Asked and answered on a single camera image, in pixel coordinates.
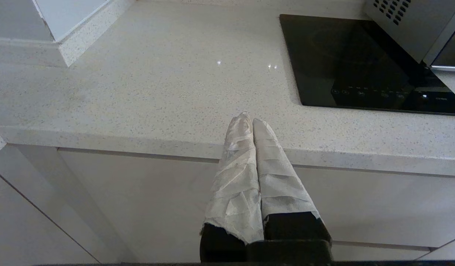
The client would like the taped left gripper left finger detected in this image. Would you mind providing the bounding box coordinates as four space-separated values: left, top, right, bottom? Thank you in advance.
200 112 265 263

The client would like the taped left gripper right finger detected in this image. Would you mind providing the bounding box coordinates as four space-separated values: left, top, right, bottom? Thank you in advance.
253 118 333 242

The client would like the silver microwave oven body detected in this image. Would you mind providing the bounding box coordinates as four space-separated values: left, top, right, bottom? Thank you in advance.
364 0 455 64

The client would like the beige cabinet drawer front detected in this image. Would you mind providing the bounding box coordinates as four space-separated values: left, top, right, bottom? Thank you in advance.
57 148 455 263

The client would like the black square mat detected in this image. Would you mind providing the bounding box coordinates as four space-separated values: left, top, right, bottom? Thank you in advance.
280 14 455 116

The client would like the white cabinet side panel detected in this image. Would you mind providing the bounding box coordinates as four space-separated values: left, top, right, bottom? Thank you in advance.
0 143 136 266

